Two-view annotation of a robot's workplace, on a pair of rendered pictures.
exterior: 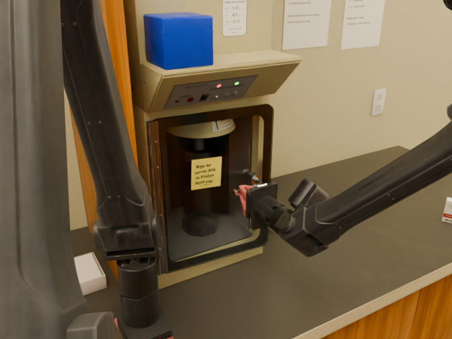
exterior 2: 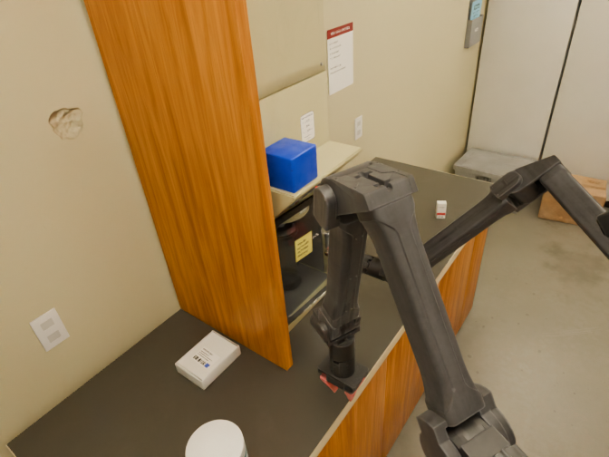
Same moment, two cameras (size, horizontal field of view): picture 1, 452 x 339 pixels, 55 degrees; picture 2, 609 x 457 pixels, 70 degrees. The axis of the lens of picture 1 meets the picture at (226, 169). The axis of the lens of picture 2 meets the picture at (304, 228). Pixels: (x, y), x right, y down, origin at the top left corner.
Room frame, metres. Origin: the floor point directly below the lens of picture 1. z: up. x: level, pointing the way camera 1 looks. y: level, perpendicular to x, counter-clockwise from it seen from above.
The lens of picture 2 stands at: (-0.06, 0.42, 2.02)
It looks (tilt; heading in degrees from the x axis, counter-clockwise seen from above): 34 degrees down; 339
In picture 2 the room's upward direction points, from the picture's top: 5 degrees counter-clockwise
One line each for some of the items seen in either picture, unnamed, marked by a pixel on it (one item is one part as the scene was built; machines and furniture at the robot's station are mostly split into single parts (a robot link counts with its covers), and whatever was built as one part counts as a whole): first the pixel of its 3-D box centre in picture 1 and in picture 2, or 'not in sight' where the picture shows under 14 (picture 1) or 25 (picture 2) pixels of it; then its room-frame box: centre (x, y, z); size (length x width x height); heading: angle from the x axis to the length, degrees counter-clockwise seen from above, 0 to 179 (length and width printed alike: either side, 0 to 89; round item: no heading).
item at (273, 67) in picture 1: (223, 83); (314, 181); (0.91, 0.00, 1.46); 0.32 x 0.11 x 0.10; 120
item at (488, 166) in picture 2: not in sight; (494, 180); (2.36, -2.28, 0.17); 0.60 x 0.42 x 0.33; 28
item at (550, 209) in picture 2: not in sight; (572, 199); (1.86, -2.60, 0.14); 0.41 x 0.33 x 0.29; 36
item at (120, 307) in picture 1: (140, 305); (343, 363); (0.52, 0.13, 1.21); 0.10 x 0.07 x 0.07; 30
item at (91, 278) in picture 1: (68, 278); (208, 358); (0.90, 0.40, 0.96); 0.16 x 0.12 x 0.04; 120
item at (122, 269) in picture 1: (138, 270); (340, 342); (0.53, 0.13, 1.27); 0.07 x 0.06 x 0.07; 4
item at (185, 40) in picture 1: (178, 40); (289, 164); (0.86, 0.09, 1.56); 0.10 x 0.10 x 0.09; 30
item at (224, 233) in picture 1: (216, 190); (309, 255); (0.94, 0.02, 1.19); 0.30 x 0.01 x 0.40; 116
